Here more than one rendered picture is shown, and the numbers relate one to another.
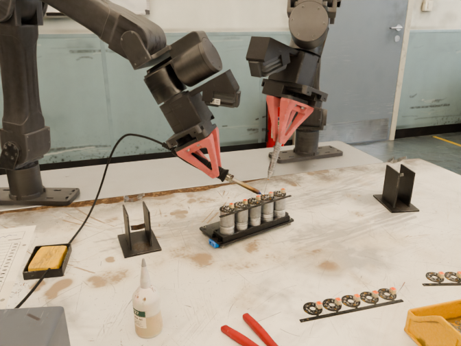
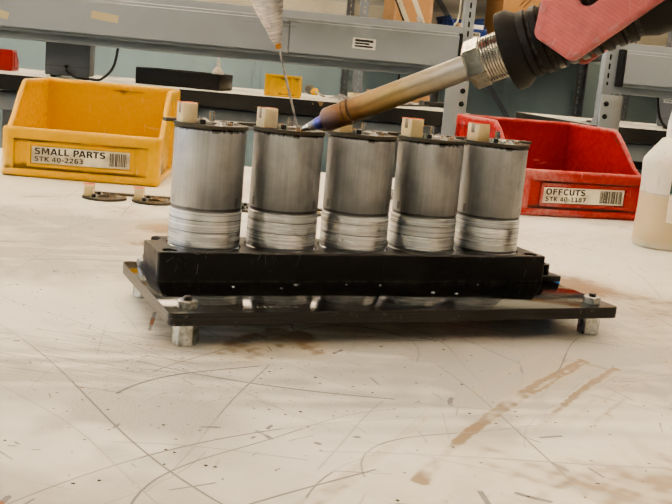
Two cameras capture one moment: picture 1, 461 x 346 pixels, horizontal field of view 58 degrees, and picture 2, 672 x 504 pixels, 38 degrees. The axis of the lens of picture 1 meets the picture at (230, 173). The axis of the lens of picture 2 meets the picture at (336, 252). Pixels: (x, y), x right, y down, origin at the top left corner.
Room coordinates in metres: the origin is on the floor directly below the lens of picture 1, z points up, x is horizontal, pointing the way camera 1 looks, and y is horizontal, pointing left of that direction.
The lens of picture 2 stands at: (1.00, 0.02, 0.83)
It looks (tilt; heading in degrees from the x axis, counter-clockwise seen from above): 10 degrees down; 190
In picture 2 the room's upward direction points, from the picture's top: 5 degrees clockwise
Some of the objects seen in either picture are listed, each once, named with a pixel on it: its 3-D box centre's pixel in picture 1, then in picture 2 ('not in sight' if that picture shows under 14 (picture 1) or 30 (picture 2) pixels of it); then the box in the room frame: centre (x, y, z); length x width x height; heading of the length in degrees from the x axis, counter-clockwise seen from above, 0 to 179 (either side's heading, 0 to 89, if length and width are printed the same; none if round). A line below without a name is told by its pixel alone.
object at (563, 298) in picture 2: (247, 226); (368, 298); (0.66, -0.03, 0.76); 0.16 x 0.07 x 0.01; 124
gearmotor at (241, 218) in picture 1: (241, 217); (424, 203); (0.63, -0.02, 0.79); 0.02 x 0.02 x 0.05
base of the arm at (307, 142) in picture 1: (306, 141); not in sight; (1.08, -0.21, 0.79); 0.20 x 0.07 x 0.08; 110
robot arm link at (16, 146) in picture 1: (24, 150); not in sight; (0.80, 0.42, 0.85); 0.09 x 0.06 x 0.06; 163
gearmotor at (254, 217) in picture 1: (254, 213); (356, 201); (0.65, -0.04, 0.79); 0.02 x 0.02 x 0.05
